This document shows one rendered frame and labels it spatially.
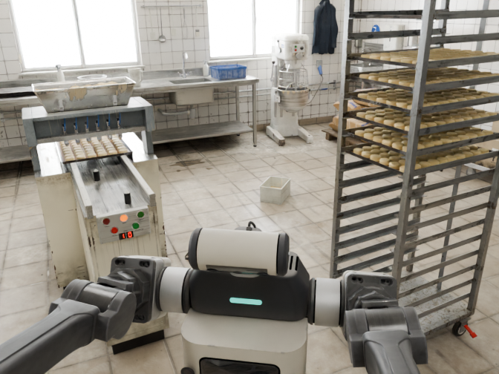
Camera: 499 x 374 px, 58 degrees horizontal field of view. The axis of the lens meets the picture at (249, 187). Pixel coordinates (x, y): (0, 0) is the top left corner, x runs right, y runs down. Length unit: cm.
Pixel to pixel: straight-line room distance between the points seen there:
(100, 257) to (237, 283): 152
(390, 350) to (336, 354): 196
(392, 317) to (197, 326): 36
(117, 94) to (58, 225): 87
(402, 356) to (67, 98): 244
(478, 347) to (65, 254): 245
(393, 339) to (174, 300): 43
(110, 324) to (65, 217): 223
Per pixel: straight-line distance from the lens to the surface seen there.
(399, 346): 64
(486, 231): 258
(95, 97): 281
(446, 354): 273
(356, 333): 69
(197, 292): 87
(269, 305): 85
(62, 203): 290
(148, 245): 232
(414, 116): 191
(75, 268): 310
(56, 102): 280
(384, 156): 221
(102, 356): 268
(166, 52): 612
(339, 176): 233
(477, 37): 213
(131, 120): 290
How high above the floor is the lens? 173
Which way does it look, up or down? 22 degrees down
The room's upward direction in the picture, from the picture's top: 1 degrees counter-clockwise
